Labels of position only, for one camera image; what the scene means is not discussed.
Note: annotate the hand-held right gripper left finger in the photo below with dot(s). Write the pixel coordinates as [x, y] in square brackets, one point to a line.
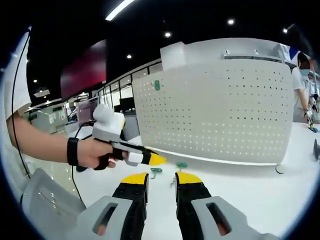
[117, 207]

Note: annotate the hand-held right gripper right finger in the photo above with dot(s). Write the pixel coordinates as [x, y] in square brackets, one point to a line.
[197, 202]

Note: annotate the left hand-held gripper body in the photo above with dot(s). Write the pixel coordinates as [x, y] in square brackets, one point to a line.
[108, 122]

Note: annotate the white perforated mounting plate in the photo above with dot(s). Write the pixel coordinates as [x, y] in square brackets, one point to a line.
[212, 112]

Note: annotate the person's left hand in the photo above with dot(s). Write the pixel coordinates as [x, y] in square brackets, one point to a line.
[92, 152]

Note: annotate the white laptop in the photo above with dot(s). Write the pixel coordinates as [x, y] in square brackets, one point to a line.
[86, 111]

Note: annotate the black desktop monitor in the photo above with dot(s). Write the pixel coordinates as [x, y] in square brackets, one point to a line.
[126, 102]

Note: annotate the black wristband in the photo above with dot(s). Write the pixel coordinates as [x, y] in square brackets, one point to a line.
[72, 151]

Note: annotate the black computer mouse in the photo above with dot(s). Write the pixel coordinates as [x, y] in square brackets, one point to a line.
[80, 169]

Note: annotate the large dark red screen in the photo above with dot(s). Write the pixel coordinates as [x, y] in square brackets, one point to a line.
[83, 70]

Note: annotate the grey mesh chair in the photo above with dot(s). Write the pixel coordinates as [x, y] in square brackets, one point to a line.
[47, 200]

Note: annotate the ceiling air vent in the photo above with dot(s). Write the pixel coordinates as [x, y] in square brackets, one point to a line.
[41, 93]

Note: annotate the person's white shirt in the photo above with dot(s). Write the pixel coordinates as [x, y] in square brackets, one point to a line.
[18, 87]

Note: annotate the long ceiling light strip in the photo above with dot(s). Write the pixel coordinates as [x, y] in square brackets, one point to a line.
[120, 9]

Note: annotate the dark grey tool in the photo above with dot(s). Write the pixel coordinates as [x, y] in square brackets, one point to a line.
[317, 150]

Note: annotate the small blue object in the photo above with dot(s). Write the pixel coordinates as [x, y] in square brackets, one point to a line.
[313, 129]

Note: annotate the metal shelf rack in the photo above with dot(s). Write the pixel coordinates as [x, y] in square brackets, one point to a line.
[250, 57]

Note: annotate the group of round ceiling spotlights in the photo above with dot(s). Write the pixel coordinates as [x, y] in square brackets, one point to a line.
[231, 21]

